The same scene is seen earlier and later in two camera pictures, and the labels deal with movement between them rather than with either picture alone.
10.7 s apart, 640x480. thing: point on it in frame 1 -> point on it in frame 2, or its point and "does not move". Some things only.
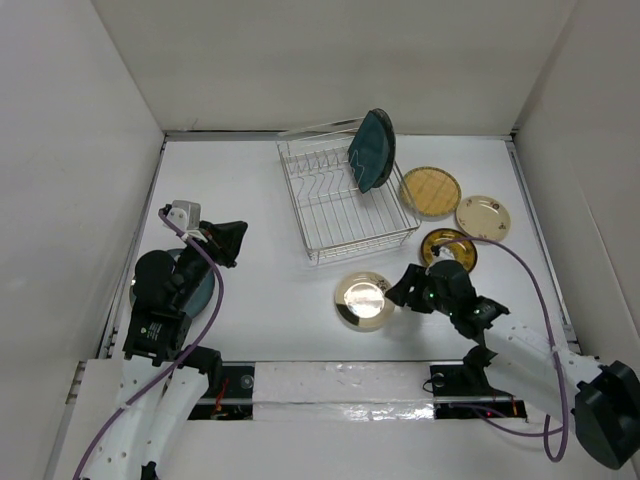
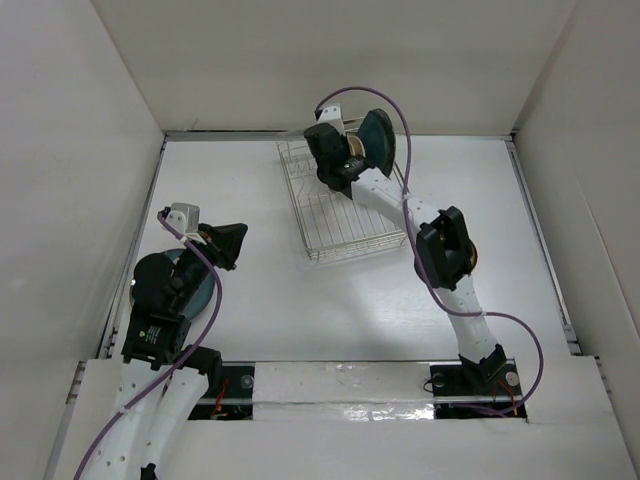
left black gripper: x=224 y=239 does not move
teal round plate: x=202 y=299 does not move
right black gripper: x=400 y=292 -> x=343 y=141
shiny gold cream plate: x=361 y=303 -> x=355 y=145
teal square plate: x=372 y=150 does not move
